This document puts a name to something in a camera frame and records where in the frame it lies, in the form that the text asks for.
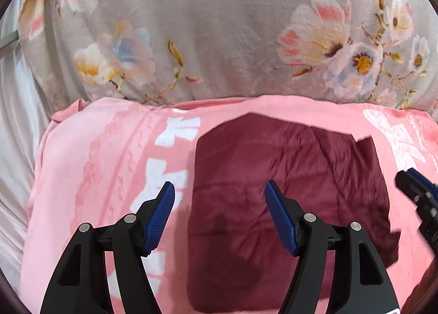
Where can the grey floral blanket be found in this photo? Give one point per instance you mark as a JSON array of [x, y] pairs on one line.
[[162, 52]]

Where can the pink plush blanket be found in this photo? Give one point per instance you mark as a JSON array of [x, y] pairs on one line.
[[96, 158]]

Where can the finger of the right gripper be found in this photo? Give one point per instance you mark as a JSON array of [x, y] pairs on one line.
[[423, 193]]

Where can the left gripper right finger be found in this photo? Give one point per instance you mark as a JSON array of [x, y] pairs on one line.
[[360, 283]]

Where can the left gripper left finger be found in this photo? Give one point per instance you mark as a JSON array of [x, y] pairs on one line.
[[79, 283]]

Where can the grey metal rail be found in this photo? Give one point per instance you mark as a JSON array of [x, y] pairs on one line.
[[9, 39]]

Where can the white satin curtain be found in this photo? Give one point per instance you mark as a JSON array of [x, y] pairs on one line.
[[23, 122]]

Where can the maroon puffer jacket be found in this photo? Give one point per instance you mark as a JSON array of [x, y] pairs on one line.
[[236, 261]]

